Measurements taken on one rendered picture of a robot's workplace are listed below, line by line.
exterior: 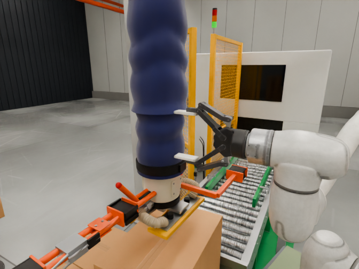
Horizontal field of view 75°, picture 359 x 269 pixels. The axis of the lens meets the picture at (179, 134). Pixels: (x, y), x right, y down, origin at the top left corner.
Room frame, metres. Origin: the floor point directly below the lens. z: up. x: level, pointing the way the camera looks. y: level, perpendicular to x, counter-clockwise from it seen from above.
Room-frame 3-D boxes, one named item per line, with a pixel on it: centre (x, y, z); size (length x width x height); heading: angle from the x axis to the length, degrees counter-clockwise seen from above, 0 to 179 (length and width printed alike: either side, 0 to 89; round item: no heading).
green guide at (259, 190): (2.52, -1.09, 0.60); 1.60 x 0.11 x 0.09; 151
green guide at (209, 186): (2.79, -0.62, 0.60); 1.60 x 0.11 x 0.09; 151
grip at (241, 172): (1.10, -0.30, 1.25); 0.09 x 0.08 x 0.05; 58
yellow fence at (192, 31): (2.55, 0.03, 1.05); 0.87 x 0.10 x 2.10; 23
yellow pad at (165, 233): (0.94, 0.00, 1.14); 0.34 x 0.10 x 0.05; 148
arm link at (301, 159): (0.51, -0.30, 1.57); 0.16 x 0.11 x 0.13; 61
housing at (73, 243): (0.59, 0.33, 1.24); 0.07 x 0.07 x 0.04; 58
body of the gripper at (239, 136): (0.59, -0.14, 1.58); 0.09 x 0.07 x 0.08; 61
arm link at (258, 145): (0.56, -0.20, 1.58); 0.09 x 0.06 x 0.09; 151
